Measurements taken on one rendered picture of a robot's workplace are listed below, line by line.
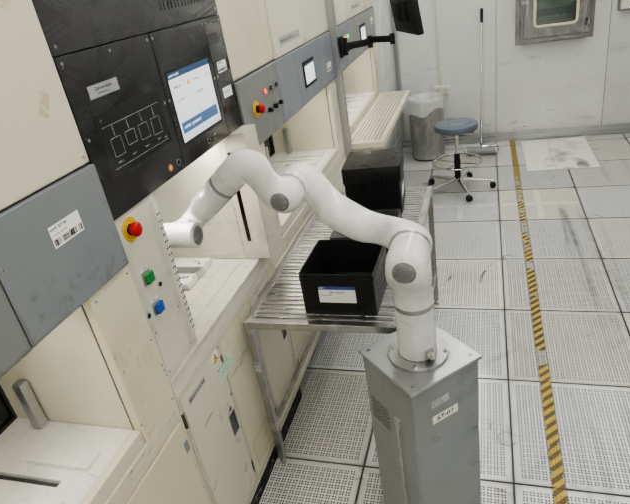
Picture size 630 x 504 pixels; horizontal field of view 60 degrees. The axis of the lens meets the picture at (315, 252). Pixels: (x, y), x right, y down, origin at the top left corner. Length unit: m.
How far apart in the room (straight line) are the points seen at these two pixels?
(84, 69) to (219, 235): 1.05
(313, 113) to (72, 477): 2.56
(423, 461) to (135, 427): 0.89
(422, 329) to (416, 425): 0.29
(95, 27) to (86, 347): 0.80
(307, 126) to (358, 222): 2.07
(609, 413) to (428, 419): 1.18
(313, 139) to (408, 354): 2.11
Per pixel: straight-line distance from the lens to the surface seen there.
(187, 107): 1.82
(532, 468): 2.49
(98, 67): 1.50
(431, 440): 1.84
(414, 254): 1.48
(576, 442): 2.61
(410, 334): 1.67
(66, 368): 1.61
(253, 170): 1.55
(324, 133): 3.53
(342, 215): 1.52
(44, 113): 1.34
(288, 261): 2.43
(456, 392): 1.79
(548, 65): 6.05
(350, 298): 1.95
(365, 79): 4.95
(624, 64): 6.16
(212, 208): 1.67
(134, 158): 1.56
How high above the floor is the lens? 1.88
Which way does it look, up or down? 27 degrees down
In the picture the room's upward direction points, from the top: 10 degrees counter-clockwise
